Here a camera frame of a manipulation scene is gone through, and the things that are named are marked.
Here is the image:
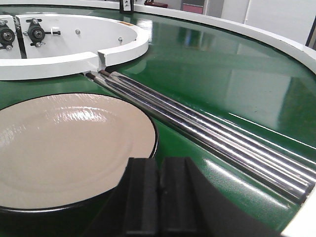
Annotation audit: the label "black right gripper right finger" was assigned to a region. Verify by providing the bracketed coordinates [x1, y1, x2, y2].
[160, 157, 280, 237]

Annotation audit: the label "white outer conveyor rim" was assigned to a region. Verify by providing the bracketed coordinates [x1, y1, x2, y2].
[0, 0, 316, 73]

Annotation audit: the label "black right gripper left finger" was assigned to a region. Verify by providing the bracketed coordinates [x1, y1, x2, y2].
[120, 158, 158, 237]

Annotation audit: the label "black bearing block left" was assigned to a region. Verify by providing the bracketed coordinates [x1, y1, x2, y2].
[0, 19, 15, 51]

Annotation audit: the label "beige plate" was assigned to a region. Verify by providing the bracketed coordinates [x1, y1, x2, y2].
[0, 93, 158, 209]

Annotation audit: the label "black bearing block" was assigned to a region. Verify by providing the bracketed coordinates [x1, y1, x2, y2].
[26, 18, 61, 47]
[0, 19, 15, 51]

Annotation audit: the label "steel transfer rollers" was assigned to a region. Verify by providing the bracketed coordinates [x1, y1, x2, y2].
[86, 70, 316, 203]

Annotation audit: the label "white inner conveyor ring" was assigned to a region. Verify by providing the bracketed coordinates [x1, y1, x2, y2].
[0, 13, 150, 81]

